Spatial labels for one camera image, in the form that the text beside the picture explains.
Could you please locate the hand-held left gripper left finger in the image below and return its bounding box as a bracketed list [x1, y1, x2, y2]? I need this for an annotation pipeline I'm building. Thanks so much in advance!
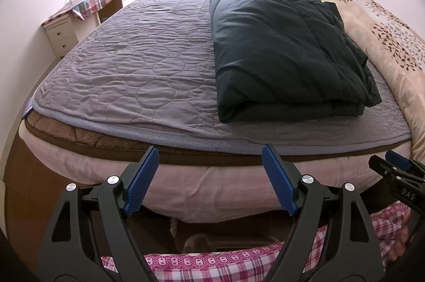
[37, 146, 160, 282]

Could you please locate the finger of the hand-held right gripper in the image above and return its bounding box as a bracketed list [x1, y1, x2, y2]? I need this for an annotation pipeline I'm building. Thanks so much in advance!
[385, 150, 425, 176]
[368, 155, 405, 185]

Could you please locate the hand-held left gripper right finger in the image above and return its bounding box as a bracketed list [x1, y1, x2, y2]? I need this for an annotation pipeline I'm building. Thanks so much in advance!
[262, 144, 386, 282]

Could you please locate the dark teal puffer jacket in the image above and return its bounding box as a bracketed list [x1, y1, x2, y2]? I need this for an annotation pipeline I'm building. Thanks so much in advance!
[209, 0, 383, 124]

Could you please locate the person's right hand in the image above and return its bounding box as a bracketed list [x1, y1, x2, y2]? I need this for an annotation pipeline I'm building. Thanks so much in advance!
[388, 212, 415, 263]

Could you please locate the brown mattress pad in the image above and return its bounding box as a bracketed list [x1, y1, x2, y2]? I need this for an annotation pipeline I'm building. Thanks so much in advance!
[23, 113, 412, 168]

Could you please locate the pink plaid pajama clothing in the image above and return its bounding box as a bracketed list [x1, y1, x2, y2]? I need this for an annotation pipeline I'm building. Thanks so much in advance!
[100, 202, 414, 282]

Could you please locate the purple quilted bed cover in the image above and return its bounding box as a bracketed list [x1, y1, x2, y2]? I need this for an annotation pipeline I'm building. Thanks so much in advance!
[20, 0, 412, 156]

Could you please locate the beige floral blanket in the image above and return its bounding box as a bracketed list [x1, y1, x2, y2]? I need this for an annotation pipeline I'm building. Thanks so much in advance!
[286, 0, 425, 151]

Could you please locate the white drawer cabinet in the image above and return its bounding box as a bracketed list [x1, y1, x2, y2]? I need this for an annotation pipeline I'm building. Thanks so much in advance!
[41, 16, 79, 59]

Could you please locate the table with plaid tablecloth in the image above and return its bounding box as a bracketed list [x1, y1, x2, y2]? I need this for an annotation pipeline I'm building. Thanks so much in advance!
[41, 0, 144, 23]

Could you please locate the wooden bed frame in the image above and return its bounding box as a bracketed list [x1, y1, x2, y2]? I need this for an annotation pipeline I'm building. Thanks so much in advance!
[6, 134, 175, 271]

